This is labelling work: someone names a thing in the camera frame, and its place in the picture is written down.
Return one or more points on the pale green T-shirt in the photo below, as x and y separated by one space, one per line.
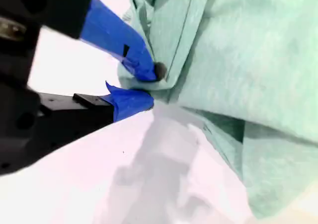
236 60

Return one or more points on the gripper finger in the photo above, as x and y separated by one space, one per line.
129 102
111 32

